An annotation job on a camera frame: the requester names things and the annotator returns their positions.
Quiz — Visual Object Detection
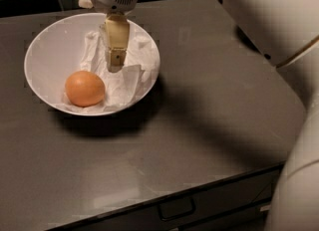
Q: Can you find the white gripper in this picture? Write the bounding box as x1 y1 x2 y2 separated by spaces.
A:
78 0 138 73

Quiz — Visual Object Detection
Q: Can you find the orange fruit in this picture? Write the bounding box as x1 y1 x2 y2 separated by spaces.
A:
65 71 106 108

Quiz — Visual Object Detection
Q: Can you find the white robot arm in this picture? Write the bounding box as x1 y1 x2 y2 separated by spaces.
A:
80 0 319 231

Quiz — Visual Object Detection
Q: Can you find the large white bowl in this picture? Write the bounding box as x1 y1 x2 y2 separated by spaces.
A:
24 13 160 116

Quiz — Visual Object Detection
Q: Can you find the white crumpled paper napkin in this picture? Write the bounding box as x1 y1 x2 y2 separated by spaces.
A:
63 30 160 115

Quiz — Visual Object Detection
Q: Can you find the dark upper drawer front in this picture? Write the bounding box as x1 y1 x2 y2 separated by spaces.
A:
49 163 283 231

